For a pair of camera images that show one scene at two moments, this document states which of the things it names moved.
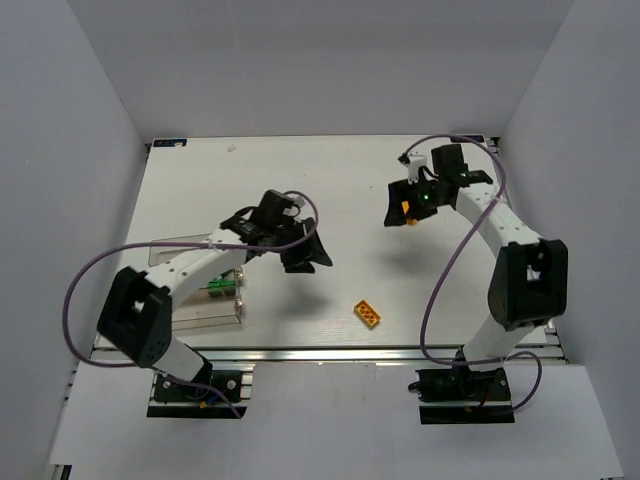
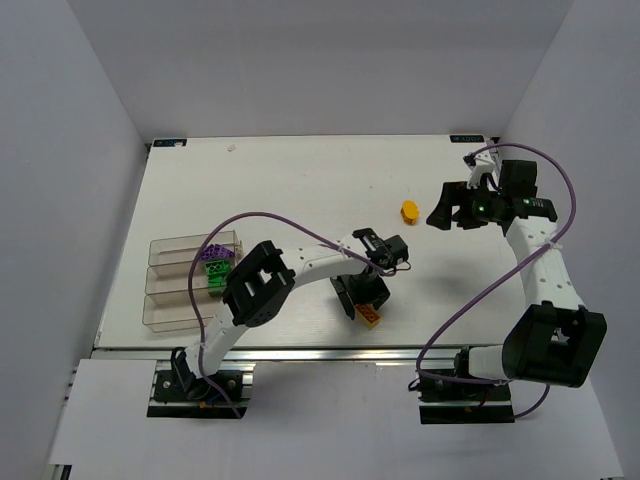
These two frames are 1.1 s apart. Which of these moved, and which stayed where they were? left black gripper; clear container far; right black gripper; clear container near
Moved: right black gripper; left black gripper
Stayed: clear container near; clear container far
